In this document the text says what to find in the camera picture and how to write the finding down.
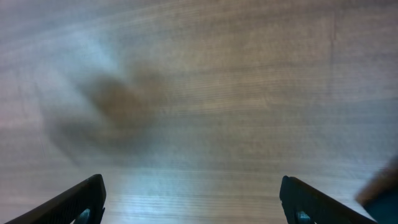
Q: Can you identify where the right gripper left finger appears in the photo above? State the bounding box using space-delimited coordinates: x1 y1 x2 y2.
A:
6 174 106 224

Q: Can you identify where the navy blue garment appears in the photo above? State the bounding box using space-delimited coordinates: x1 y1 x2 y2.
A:
356 156 397 224

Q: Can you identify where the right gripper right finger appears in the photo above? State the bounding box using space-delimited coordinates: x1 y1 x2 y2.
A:
279 175 376 224

